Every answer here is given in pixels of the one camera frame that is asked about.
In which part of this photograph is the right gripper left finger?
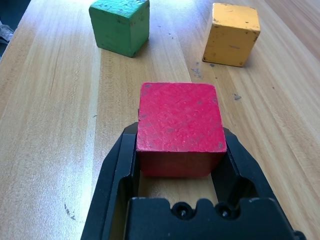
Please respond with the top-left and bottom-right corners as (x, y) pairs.
(80, 122), (140, 240)

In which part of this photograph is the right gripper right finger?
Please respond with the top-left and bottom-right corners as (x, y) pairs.
(211, 126), (276, 209)

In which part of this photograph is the red wooden block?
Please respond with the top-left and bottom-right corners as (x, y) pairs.
(136, 81), (228, 178)

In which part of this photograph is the yellow wooden block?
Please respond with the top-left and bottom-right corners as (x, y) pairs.
(201, 2), (261, 68)

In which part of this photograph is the green wooden block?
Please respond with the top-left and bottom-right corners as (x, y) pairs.
(88, 0), (151, 58)

